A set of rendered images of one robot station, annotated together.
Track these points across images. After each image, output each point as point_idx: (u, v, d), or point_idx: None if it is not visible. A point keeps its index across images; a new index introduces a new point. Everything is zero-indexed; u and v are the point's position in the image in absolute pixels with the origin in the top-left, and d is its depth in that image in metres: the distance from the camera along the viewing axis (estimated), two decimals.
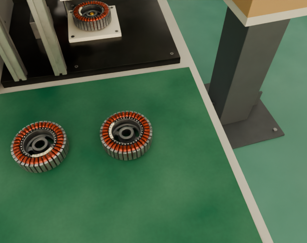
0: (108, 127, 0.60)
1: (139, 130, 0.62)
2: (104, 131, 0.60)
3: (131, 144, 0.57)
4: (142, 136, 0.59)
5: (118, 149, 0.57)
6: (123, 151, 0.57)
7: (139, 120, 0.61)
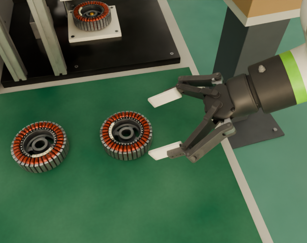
0: (108, 127, 0.60)
1: (139, 130, 0.62)
2: (104, 131, 0.60)
3: (131, 144, 0.57)
4: (142, 136, 0.59)
5: (118, 149, 0.57)
6: (123, 151, 0.57)
7: (139, 120, 0.61)
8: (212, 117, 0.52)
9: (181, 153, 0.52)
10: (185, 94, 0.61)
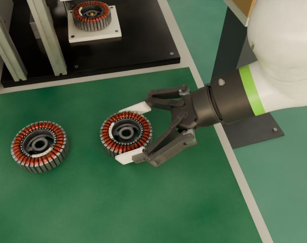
0: (108, 127, 0.60)
1: (139, 130, 0.62)
2: (104, 131, 0.60)
3: (131, 144, 0.57)
4: (142, 136, 0.59)
5: (118, 149, 0.57)
6: (123, 151, 0.57)
7: (139, 120, 0.61)
8: (178, 127, 0.54)
9: (145, 158, 0.55)
10: (154, 107, 0.63)
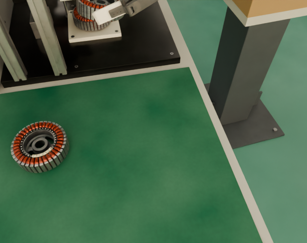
0: None
1: None
2: None
3: (107, 5, 0.63)
4: None
5: (95, 7, 0.62)
6: (100, 8, 0.62)
7: None
8: None
9: (121, 10, 0.60)
10: None
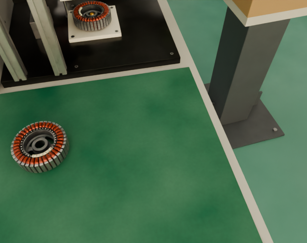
0: None
1: None
2: None
3: None
4: None
5: None
6: None
7: None
8: None
9: None
10: None
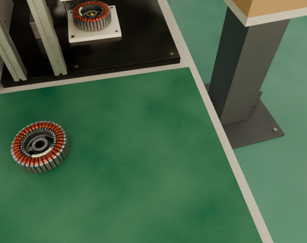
0: None
1: None
2: None
3: None
4: None
5: None
6: None
7: None
8: None
9: None
10: None
